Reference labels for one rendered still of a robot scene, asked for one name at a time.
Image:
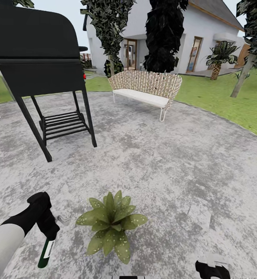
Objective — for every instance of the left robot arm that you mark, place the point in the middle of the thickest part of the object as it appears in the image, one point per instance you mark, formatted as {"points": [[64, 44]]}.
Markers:
{"points": [[21, 221]]}

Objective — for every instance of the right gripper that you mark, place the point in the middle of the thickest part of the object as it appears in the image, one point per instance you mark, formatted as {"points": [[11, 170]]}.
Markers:
{"points": [[204, 270]]}

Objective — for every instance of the insectifuge atomizer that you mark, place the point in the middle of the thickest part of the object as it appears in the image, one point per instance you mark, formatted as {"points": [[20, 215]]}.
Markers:
{"points": [[45, 256]]}

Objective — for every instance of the charcoal grill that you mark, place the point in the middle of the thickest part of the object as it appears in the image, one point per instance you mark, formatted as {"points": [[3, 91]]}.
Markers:
{"points": [[40, 55]]}

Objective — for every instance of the garden chair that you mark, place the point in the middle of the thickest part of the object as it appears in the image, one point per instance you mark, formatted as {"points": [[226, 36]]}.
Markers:
{"points": [[151, 88]]}

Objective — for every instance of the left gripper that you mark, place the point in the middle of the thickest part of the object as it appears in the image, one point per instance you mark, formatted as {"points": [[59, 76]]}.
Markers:
{"points": [[49, 228]]}

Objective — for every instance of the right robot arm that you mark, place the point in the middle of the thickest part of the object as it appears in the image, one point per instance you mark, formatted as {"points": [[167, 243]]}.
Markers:
{"points": [[209, 270]]}

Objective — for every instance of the pot plant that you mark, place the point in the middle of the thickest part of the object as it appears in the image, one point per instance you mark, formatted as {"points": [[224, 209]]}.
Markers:
{"points": [[111, 219]]}

